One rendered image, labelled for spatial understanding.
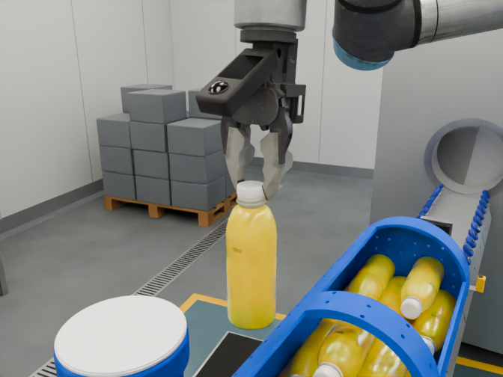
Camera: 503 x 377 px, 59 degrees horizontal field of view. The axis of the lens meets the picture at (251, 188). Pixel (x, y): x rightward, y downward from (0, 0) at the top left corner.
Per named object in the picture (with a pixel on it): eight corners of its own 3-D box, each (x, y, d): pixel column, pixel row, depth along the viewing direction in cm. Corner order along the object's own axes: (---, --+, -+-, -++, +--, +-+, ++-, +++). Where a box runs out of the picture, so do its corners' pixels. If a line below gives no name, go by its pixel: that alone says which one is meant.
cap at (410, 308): (410, 317, 93) (408, 322, 92) (398, 302, 94) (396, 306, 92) (426, 310, 91) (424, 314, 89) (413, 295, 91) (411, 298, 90)
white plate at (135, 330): (39, 383, 82) (40, 388, 82) (189, 363, 87) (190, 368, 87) (68, 301, 108) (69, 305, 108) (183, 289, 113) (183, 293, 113)
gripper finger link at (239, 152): (257, 188, 65) (271, 127, 62) (236, 196, 60) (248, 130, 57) (240, 180, 67) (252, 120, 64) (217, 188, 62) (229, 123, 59)
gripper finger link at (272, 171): (303, 193, 61) (298, 126, 60) (284, 202, 57) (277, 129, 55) (283, 193, 63) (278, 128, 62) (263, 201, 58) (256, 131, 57)
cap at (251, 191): (247, 191, 62) (246, 179, 62) (271, 197, 60) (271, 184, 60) (230, 200, 59) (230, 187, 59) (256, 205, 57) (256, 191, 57)
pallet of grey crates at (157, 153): (242, 200, 481) (242, 87, 443) (207, 227, 411) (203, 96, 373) (150, 186, 525) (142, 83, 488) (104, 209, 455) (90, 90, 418)
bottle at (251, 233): (244, 298, 70) (243, 185, 64) (284, 311, 67) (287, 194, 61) (218, 320, 64) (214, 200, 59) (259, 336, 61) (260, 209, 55)
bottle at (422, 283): (427, 287, 109) (409, 327, 94) (408, 264, 110) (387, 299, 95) (451, 274, 105) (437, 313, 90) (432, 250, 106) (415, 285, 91)
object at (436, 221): (447, 264, 149) (453, 221, 144) (444, 268, 145) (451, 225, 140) (415, 256, 153) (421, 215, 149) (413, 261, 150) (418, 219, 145)
